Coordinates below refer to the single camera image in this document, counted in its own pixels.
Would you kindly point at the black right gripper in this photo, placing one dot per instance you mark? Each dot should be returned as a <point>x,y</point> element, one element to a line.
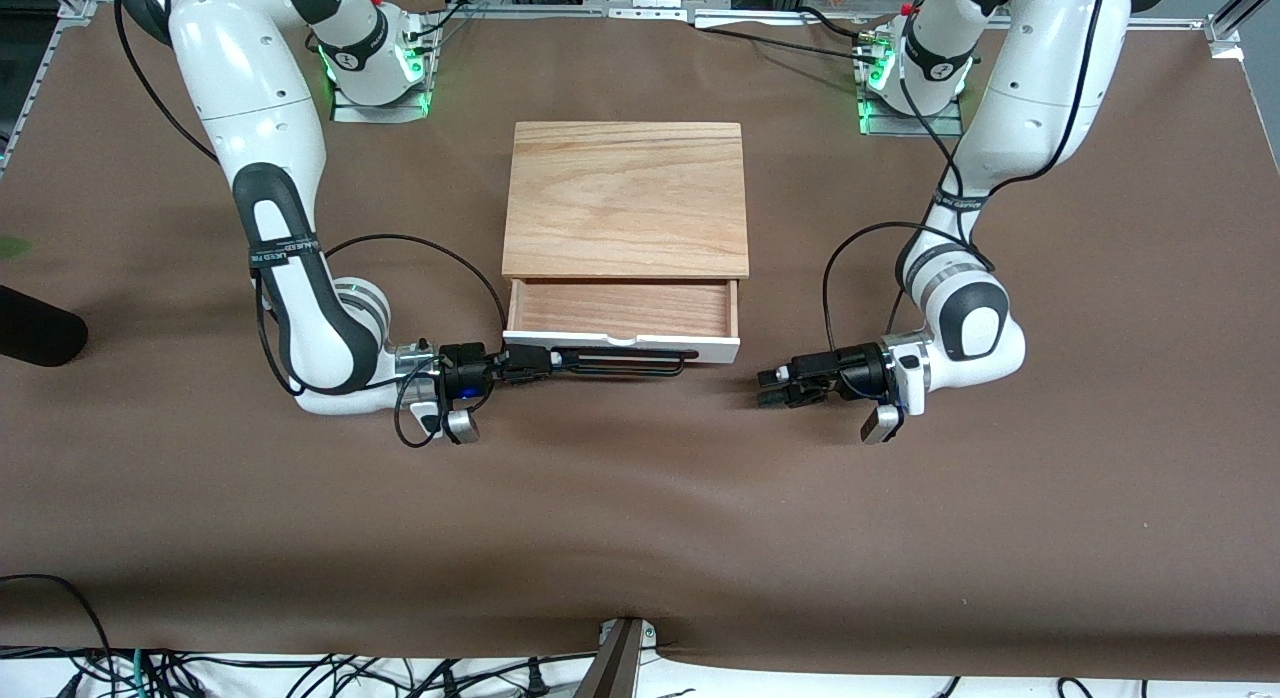
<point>464,368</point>

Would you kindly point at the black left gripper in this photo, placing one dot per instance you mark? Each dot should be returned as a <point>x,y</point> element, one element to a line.
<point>851,369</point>

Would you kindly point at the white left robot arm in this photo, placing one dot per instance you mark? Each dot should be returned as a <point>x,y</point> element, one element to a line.
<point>1040,78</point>

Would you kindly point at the wooden drawer cabinet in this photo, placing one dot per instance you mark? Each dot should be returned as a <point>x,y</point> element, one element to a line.
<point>625,193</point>

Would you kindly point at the brown table cover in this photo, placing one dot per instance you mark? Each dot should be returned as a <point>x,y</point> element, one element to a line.
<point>640,498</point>

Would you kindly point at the black cylinder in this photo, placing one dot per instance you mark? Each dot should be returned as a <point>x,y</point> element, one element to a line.
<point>35,328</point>

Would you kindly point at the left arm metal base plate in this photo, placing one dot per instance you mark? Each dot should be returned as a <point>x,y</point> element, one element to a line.
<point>880,128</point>

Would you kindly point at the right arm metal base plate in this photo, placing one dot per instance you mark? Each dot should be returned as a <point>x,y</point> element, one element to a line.
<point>345,113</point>

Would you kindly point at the metal table clamp bracket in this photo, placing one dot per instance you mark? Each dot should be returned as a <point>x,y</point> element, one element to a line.
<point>620,668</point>

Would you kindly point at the aluminium table frame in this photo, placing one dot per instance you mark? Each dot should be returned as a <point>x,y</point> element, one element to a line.
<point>760,18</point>

